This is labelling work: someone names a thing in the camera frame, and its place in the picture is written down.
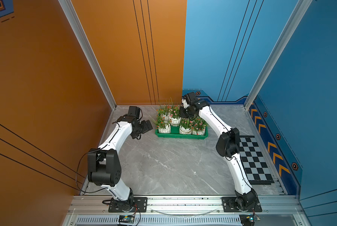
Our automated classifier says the red flower pot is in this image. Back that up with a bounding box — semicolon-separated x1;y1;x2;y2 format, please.
154;115;171;134
157;105;171;122

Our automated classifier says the pink flower pot large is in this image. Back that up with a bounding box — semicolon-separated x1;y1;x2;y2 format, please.
179;118;192;135

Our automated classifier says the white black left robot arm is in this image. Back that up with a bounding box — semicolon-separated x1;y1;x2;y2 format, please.
87;114;153;212

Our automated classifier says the green plastic storage tray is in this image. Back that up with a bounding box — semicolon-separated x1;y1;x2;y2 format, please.
155;116;208;139

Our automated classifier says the black white chessboard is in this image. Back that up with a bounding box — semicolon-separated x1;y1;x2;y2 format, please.
239;136;274;185

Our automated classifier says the green circuit board left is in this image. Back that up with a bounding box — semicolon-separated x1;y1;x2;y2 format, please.
118;215;135;226

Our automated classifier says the green circuit board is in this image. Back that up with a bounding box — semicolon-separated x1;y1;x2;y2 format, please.
239;215;261;226
118;215;135;226

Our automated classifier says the white vented front panel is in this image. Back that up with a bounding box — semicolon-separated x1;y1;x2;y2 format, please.
72;215;242;226

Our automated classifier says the green circuit board right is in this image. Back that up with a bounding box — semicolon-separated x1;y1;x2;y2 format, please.
239;215;261;226

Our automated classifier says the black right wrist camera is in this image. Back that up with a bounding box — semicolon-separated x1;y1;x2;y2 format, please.
182;92;199;108

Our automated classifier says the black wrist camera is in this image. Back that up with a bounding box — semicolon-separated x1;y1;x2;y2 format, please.
182;92;199;108
128;106;143;121

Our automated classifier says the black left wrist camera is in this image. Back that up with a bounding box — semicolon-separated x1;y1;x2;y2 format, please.
128;106;143;121

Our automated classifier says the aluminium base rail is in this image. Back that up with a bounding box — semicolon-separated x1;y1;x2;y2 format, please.
67;195;304;215

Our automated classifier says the aluminium corner post left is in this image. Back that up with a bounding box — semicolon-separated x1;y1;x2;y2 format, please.
58;0;117;110

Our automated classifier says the aluminium corner post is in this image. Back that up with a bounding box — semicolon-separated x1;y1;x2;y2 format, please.
244;0;312;111
58;0;117;110

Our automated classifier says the aluminium corner post right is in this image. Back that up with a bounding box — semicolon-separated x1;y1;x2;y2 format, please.
244;0;312;111

